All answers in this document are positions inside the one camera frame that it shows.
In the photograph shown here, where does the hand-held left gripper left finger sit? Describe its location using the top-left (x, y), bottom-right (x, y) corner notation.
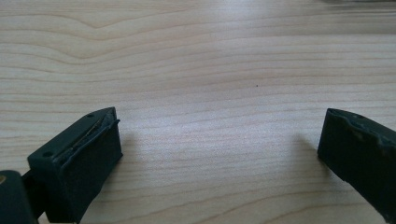
top-left (27, 106), bottom-right (123, 224)

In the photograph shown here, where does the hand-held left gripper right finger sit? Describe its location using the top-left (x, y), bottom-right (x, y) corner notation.
top-left (317, 107), bottom-right (396, 224)

